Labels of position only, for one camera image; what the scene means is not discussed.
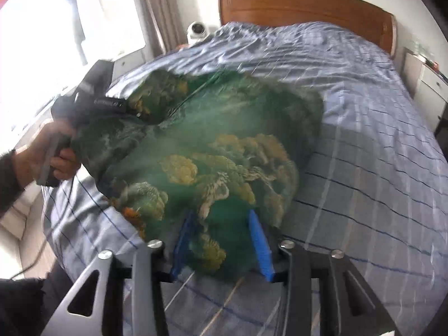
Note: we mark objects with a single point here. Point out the brown wooden headboard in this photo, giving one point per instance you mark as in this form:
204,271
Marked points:
297,7

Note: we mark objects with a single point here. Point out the blue checked bed sheet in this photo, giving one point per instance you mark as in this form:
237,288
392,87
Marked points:
350,112

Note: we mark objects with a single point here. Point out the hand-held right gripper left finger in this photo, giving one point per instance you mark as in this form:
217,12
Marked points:
183,241

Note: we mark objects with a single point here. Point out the person's left hand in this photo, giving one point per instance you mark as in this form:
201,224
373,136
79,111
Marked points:
38,154

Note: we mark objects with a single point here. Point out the person's dark trousers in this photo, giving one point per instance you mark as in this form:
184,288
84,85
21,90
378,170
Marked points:
21,304

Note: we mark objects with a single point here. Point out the bright window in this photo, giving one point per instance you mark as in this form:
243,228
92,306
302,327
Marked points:
52,42

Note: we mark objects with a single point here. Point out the green printed garment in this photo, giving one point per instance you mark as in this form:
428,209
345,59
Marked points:
217,119

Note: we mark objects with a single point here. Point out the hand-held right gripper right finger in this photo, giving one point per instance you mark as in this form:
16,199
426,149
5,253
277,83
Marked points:
260,248

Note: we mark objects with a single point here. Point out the white security camera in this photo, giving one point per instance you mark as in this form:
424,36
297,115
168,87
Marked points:
196,31

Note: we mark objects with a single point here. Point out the person's left forearm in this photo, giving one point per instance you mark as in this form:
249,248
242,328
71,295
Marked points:
8,182

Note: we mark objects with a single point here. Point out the beige curtain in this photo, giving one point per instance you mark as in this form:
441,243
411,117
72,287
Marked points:
157,7

